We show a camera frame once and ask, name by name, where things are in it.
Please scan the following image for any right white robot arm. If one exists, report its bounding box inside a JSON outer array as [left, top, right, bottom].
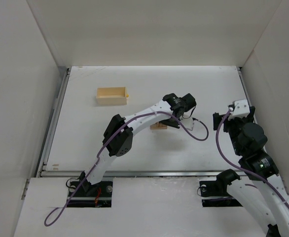
[[213, 100, 289, 237]]

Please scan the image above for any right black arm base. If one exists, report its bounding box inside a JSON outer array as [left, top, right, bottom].
[[197, 180, 242, 208]]

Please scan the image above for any metal table rail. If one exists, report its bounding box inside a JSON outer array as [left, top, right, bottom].
[[229, 68, 278, 180], [38, 171, 221, 177], [21, 68, 71, 199]]

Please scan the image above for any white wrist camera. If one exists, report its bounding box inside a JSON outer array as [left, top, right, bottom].
[[181, 118, 194, 131], [228, 99, 250, 120]]

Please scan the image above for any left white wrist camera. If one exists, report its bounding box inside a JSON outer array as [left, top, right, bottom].
[[181, 118, 194, 131]]

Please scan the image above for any cream plastic drawer box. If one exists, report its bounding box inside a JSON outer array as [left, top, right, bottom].
[[96, 87, 129, 106]]

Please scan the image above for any left metal table rail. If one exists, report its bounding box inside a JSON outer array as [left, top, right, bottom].
[[21, 68, 71, 199]]

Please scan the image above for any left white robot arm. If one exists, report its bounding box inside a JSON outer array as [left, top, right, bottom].
[[79, 93, 197, 194]]

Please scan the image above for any front metal table rail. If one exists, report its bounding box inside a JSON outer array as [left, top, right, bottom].
[[38, 171, 221, 177]]

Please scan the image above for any long light wood block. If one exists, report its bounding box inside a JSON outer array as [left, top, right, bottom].
[[150, 122, 168, 130]]

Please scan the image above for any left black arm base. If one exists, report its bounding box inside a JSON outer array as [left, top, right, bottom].
[[67, 181, 113, 208]]

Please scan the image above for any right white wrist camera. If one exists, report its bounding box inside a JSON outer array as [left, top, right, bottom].
[[228, 99, 250, 120]]

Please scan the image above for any right metal table rail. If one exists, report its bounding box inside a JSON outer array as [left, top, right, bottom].
[[229, 68, 278, 180]]

